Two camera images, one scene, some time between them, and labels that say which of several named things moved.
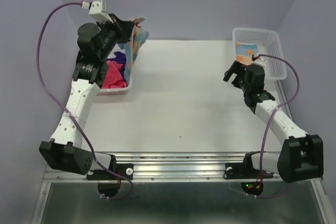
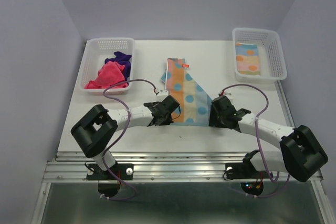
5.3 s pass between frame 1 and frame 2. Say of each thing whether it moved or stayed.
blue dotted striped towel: moved
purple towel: stayed
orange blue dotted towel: stayed
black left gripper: moved
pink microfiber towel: stayed
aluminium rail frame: stayed
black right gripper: moved
